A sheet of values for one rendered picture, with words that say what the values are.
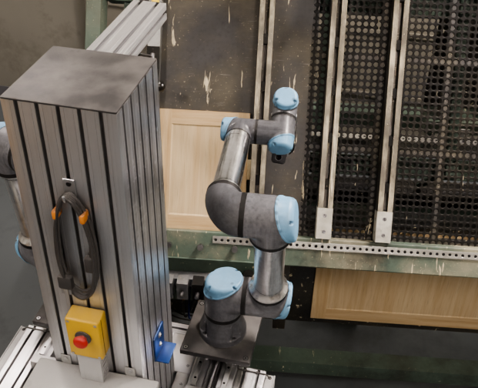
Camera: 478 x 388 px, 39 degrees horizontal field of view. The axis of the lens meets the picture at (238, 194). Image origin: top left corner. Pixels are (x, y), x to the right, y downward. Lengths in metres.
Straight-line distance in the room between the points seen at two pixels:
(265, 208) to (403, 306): 1.74
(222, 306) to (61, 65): 0.90
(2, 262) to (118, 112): 2.88
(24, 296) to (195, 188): 1.47
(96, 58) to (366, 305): 2.11
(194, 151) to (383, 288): 1.11
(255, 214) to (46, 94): 0.59
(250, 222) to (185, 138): 1.15
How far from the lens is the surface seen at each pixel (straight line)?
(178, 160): 2.80
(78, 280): 1.69
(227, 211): 1.69
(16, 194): 2.12
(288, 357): 3.29
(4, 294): 3.98
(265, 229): 1.69
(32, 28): 5.36
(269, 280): 1.92
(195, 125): 2.78
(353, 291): 3.25
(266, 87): 2.71
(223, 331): 2.14
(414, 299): 3.31
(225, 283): 2.05
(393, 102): 2.78
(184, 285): 2.77
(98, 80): 1.47
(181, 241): 2.81
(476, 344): 3.79
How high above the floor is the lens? 2.70
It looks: 37 degrees down
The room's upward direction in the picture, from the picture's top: 1 degrees clockwise
